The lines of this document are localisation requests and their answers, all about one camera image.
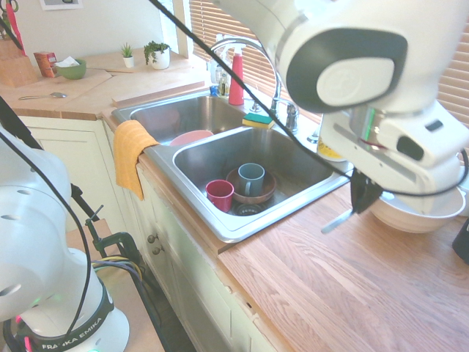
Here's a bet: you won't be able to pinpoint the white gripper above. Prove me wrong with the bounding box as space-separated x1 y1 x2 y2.
320 110 462 216

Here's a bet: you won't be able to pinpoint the stainless steel double sink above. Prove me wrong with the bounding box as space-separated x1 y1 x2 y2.
110 89 355 244

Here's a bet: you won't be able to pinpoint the sink drain strainer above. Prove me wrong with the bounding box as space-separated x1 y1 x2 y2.
234 202 265 218

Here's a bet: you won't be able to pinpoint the white ribbed bowl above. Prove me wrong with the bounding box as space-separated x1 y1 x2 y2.
369 186 468 235

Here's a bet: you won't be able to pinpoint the white wipes canister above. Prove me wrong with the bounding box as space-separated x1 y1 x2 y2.
316 134 350 164

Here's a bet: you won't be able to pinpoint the brown wooden bowl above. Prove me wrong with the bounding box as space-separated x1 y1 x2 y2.
225 166 278 205

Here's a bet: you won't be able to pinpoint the black toaster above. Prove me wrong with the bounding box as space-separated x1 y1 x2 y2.
451 217 469 265

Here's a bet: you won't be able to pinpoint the grey mug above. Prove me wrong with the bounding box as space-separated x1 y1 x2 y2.
237 162 266 197

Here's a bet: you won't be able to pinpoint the green and yellow sponge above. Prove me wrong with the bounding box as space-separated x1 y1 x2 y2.
242 111 276 131

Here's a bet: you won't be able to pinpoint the beige window blind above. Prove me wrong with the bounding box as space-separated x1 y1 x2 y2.
435 46 469 126
188 0 324 122

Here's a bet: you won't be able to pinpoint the red cup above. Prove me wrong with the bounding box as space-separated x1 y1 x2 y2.
204 179 235 213

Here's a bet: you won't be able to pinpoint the red spray bottle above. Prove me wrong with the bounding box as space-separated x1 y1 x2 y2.
227 45 246 106

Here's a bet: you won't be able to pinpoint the yellow liquid soap bottle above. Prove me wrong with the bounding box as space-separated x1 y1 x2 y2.
218 70 230 98

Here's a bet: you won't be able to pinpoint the pink bowl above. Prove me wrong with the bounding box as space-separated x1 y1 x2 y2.
169 129 215 148

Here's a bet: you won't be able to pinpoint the white kitchen cabinet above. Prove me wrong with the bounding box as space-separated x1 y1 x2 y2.
14 114 283 352

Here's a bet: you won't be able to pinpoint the clear pump soap bottle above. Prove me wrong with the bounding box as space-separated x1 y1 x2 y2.
209 54 221 87

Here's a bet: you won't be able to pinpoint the chrome gooseneck faucet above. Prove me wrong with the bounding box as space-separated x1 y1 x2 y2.
210 38 284 113

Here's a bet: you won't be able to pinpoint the orange dish towel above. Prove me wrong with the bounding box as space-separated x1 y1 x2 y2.
113 120 160 201

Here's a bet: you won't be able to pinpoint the trailing plant white pot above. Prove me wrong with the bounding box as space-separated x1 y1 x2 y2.
143 40 172 71

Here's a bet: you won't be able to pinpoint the small succulent white pot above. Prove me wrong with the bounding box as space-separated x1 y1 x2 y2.
120 41 136 69

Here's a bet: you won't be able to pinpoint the green bowl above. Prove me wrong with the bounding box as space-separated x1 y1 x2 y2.
54 58 88 81

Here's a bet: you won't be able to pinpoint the silver metal spoon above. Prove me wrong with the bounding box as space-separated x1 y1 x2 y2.
18 91 69 101

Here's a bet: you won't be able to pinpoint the white crumpled paper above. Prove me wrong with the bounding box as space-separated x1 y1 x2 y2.
53 56 81 68

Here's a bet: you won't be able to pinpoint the red cardboard box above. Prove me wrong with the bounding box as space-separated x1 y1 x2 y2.
33 51 58 78

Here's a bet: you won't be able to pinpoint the wooden knife block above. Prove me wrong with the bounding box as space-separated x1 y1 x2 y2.
0 34 39 89

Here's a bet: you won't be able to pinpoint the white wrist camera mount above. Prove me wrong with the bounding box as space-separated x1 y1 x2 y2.
377 100 469 177

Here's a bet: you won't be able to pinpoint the black camera cable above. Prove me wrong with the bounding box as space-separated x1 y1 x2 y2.
147 0 469 198

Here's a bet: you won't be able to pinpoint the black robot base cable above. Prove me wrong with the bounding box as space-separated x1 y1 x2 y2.
0 127 93 339

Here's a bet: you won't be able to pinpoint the framed wall picture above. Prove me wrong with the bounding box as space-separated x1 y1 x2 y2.
39 0 84 12

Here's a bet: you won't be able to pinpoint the red handled scissors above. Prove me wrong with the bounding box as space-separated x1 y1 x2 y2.
4 0 27 56

